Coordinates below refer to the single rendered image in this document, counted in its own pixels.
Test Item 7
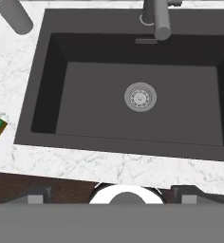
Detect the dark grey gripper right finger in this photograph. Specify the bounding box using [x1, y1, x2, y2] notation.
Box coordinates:
[170, 185, 224, 205]

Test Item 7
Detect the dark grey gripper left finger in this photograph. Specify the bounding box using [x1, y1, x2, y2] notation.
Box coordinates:
[9, 185, 53, 205]

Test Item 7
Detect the silver sink drain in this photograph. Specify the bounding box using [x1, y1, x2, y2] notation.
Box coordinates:
[123, 82, 159, 113]

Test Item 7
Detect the dark grey kitchen sink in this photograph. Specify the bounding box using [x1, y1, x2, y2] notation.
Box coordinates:
[13, 8, 224, 163]

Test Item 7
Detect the grey sink tap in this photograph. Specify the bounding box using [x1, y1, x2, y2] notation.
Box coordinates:
[139, 0, 183, 42]

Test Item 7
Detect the white and black round object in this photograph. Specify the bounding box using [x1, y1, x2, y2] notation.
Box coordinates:
[88, 182, 166, 205]

